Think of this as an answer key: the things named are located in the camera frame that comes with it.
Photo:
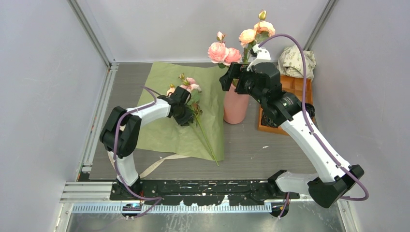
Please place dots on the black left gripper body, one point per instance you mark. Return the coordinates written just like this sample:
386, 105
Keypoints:
183, 115

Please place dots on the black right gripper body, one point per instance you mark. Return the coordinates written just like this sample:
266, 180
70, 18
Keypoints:
245, 83

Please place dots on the pink flower stem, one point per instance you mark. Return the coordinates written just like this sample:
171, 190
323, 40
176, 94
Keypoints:
222, 55
191, 86

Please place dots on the peach paper bouquet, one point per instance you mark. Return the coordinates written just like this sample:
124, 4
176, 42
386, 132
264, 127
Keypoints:
165, 135

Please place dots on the pink cylindrical vase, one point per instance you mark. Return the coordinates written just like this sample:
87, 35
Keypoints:
235, 106

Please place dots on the peach flower stem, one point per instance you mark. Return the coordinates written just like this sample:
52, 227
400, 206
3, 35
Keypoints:
250, 37

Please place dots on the beige ribbon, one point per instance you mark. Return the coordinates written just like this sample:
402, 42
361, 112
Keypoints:
155, 165

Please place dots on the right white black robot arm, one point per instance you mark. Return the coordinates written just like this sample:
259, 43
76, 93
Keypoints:
334, 176

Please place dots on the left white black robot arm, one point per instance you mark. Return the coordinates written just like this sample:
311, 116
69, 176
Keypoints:
121, 132

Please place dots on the crumpled white patterned cloth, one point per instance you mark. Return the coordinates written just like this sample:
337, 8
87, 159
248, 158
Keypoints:
290, 63

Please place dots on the orange compartment tray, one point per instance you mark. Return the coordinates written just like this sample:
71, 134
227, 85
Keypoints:
293, 85

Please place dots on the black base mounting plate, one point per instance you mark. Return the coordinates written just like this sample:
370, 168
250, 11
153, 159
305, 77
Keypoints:
209, 192

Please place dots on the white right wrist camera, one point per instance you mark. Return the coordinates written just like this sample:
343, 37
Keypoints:
260, 54

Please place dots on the aluminium front rail frame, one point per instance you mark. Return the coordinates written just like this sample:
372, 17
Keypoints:
108, 197

